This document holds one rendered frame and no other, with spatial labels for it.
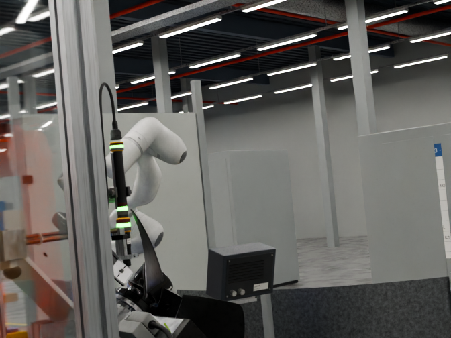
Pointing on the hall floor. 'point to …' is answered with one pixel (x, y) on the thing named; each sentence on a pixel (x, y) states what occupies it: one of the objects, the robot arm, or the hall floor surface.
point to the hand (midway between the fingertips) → (119, 192)
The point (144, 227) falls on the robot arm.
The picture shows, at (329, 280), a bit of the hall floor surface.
